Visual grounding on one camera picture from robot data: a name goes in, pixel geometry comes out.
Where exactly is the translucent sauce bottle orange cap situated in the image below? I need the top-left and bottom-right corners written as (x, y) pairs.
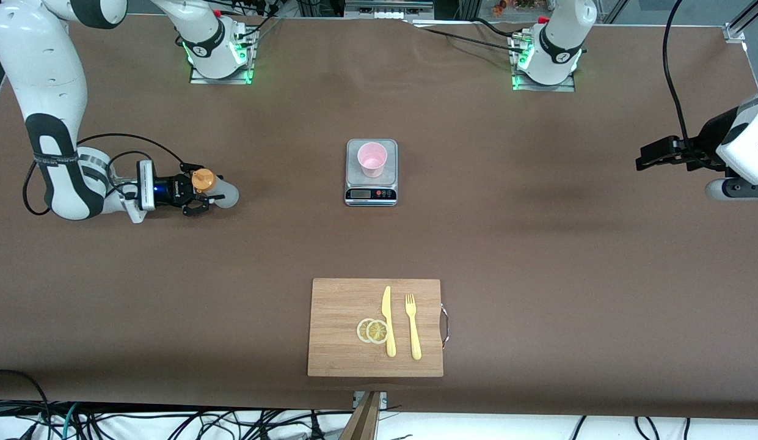
top-left (191, 169), bottom-right (240, 209)

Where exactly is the pink plastic cup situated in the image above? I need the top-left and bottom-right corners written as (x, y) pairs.
top-left (357, 142), bottom-right (388, 178)

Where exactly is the brown table cover sheet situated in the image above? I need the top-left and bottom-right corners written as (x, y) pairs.
top-left (0, 11), bottom-right (758, 420)

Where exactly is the silver digital kitchen scale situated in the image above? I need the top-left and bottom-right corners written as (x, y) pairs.
top-left (344, 139), bottom-right (398, 207)

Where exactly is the wooden cutting board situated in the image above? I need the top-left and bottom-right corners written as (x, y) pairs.
top-left (307, 278), bottom-right (444, 378)

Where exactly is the yellow plastic knife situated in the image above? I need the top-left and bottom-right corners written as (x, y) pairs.
top-left (382, 285), bottom-right (397, 358)

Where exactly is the white power strip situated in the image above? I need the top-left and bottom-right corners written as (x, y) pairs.
top-left (345, 0), bottom-right (434, 21)

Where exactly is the yellow plastic fork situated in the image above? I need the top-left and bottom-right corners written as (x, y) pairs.
top-left (405, 293), bottom-right (422, 361)

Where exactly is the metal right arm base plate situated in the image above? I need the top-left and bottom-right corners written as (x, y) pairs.
top-left (189, 27), bottom-right (255, 85)

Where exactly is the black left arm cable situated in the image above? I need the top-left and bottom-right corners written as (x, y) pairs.
top-left (662, 0), bottom-right (721, 172)

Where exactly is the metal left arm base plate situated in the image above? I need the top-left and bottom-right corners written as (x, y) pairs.
top-left (512, 34), bottom-right (576, 92)

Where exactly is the aluminium frame profile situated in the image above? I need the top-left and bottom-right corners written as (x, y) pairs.
top-left (724, 0), bottom-right (758, 43)

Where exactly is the black cable across table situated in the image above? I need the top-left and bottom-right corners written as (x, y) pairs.
top-left (403, 18), bottom-right (529, 54)

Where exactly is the black looped floor cable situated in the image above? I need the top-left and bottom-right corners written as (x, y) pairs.
top-left (0, 368), bottom-right (53, 428)

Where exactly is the wooden post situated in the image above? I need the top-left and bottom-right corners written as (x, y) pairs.
top-left (339, 391), bottom-right (382, 440)

